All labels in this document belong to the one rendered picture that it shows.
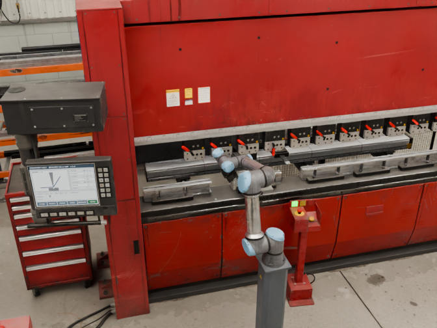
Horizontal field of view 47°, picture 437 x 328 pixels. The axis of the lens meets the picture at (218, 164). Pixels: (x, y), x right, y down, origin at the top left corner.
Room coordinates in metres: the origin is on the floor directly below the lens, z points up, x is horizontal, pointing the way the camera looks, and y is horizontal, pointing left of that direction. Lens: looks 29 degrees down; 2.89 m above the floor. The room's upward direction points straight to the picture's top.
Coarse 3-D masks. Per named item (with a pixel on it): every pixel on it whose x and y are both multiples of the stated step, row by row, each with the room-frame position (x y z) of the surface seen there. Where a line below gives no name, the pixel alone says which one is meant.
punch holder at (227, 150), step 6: (210, 138) 3.24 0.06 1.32; (216, 138) 3.20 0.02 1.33; (222, 138) 3.22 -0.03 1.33; (228, 138) 3.23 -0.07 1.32; (216, 144) 3.20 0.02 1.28; (222, 144) 3.22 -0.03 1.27; (228, 144) 3.23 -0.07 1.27; (210, 150) 3.26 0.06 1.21; (228, 150) 3.24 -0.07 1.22; (228, 156) 3.23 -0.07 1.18
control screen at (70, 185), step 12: (36, 168) 2.36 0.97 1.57; (48, 168) 2.36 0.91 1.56; (60, 168) 2.37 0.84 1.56; (72, 168) 2.37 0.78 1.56; (84, 168) 2.38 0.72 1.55; (36, 180) 2.35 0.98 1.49; (48, 180) 2.36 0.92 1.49; (60, 180) 2.36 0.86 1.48; (72, 180) 2.37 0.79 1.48; (84, 180) 2.38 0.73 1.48; (36, 192) 2.35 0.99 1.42; (48, 192) 2.36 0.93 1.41; (60, 192) 2.36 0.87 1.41; (72, 192) 2.37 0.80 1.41; (84, 192) 2.37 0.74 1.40; (96, 192) 2.38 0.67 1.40; (36, 204) 2.35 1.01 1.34; (48, 204) 2.36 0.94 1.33; (60, 204) 2.36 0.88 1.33; (72, 204) 2.37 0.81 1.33
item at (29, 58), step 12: (24, 48) 4.93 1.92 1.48; (36, 48) 4.95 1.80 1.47; (48, 48) 4.98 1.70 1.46; (60, 48) 5.02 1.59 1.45; (72, 48) 4.94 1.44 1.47; (0, 60) 4.65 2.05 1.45; (12, 60) 4.57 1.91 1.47; (24, 60) 4.58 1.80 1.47; (36, 60) 4.61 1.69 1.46; (48, 60) 4.63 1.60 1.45; (60, 60) 4.66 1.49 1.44; (72, 60) 4.70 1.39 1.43
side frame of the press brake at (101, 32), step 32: (96, 0) 3.05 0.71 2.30; (96, 32) 2.82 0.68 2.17; (96, 64) 2.82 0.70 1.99; (128, 96) 2.86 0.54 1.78; (128, 128) 2.86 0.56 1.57; (128, 160) 2.85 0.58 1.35; (128, 192) 2.84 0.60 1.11; (128, 224) 2.83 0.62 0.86; (128, 256) 2.83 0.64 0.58; (128, 288) 2.82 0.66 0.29
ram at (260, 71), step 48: (144, 48) 3.09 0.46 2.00; (192, 48) 3.17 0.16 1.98; (240, 48) 3.25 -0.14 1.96; (288, 48) 3.33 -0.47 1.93; (336, 48) 3.42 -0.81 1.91; (384, 48) 3.51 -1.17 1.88; (432, 48) 3.61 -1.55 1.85; (144, 96) 3.09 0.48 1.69; (192, 96) 3.17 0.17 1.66; (240, 96) 3.25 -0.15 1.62; (288, 96) 3.34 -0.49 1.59; (336, 96) 3.43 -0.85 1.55; (384, 96) 3.53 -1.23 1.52; (432, 96) 3.63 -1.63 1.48; (144, 144) 3.08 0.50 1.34
